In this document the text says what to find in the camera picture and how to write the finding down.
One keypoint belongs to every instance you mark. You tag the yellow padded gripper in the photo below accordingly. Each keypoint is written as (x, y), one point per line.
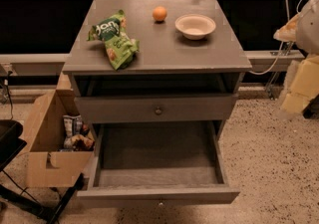
(309, 32)

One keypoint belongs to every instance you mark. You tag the grey drawer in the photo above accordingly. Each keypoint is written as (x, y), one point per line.
(155, 109)
(157, 163)

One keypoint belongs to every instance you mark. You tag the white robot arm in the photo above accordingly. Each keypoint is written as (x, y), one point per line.
(303, 81)

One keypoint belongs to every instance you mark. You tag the grey top drawer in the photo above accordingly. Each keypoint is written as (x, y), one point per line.
(155, 109)

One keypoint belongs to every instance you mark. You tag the grey wooden drawer cabinet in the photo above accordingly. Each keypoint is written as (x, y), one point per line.
(167, 64)

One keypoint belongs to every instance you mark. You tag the white bowl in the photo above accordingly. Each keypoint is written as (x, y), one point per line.
(195, 26)

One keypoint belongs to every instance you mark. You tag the orange fruit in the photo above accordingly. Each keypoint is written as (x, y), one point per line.
(159, 13)

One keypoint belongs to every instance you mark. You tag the green snack bag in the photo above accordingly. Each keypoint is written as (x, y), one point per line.
(120, 48)

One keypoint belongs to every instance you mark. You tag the snack packets in box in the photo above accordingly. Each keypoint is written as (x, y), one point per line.
(78, 135)

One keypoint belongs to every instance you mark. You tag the cardboard box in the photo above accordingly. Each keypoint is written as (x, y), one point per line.
(49, 165)

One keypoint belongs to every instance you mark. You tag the black stand with tray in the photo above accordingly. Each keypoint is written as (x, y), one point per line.
(10, 145)

